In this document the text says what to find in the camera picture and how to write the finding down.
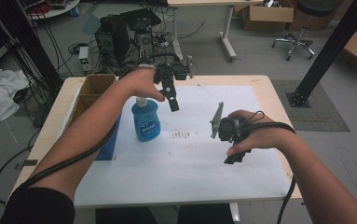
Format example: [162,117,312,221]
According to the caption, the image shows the grey computer case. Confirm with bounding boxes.
[134,30,155,60]

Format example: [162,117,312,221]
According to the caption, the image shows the white-legged desk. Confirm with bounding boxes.
[166,0,265,63]

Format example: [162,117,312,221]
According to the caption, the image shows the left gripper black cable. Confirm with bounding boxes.
[19,122,119,189]

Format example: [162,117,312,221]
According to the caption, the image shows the person's dark trousers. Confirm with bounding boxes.
[94,203,234,224]

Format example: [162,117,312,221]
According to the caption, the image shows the grey floor mat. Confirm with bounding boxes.
[270,79,351,133]

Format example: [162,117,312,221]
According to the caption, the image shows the black aluminium post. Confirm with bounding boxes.
[285,0,357,109]

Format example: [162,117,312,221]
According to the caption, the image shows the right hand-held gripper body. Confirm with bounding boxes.
[209,101,253,147]

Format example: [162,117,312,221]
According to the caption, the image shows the office chair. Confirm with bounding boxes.
[270,0,344,62]

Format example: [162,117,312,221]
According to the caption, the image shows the white power supply unit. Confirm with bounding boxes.
[77,46,90,73]

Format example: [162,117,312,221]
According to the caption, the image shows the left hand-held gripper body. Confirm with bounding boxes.
[153,55,197,101]

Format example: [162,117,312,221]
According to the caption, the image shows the black floor cable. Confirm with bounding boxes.
[0,129,41,205]

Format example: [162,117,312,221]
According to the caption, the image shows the cardboard box with flaps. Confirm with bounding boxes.
[240,0,295,33]

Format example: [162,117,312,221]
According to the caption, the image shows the black floor tape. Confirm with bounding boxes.
[13,159,39,171]

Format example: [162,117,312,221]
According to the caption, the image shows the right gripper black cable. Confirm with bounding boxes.
[237,110,298,224]

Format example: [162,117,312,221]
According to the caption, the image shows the person's left hand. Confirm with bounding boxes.
[119,67,167,103]

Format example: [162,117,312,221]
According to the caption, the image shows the round white table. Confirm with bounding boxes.
[20,0,81,21]

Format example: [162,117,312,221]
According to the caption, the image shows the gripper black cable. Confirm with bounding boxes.
[237,110,298,224]
[19,122,119,189]

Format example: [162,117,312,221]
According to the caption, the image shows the black computer tower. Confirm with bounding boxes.
[93,14,131,67]

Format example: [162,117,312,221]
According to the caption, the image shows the person's right hand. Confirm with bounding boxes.
[227,108,289,157]

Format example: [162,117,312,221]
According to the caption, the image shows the black monitor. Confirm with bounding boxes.
[119,7,163,33]

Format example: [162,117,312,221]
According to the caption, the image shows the open cardboard box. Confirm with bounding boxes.
[66,74,118,129]

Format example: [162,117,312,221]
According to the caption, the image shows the blue detergent bottle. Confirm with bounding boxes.
[130,96,162,143]

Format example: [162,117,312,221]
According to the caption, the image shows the blue box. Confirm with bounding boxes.
[95,113,122,161]

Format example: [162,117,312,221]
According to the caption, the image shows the white table mat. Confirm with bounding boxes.
[73,84,293,208]

